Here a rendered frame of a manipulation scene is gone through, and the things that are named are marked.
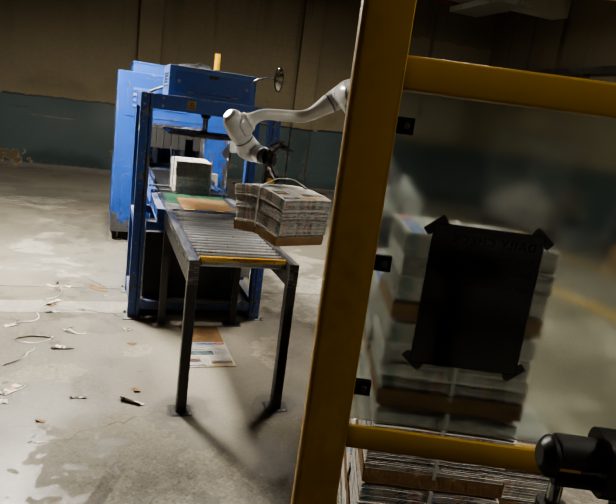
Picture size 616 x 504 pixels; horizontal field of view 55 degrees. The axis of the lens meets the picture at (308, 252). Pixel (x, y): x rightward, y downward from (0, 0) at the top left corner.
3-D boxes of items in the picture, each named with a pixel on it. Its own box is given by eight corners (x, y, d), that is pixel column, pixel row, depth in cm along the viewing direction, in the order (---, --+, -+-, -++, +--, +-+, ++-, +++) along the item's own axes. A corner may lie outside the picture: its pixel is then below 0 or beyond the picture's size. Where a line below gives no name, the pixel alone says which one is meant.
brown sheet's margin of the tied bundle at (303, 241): (321, 245, 284) (323, 236, 283) (275, 246, 265) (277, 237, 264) (301, 232, 295) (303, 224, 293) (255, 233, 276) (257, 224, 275)
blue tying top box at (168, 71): (254, 106, 414) (257, 77, 409) (167, 94, 394) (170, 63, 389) (241, 105, 455) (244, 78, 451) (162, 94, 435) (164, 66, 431)
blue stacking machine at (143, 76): (229, 247, 662) (249, 55, 616) (108, 240, 619) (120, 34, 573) (208, 220, 800) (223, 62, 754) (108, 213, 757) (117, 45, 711)
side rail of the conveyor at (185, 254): (197, 284, 281) (200, 260, 279) (186, 284, 280) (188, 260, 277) (170, 225, 404) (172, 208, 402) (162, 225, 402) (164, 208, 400)
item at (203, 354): (235, 367, 357) (236, 365, 357) (188, 367, 348) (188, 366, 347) (225, 343, 391) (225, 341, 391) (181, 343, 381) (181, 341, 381)
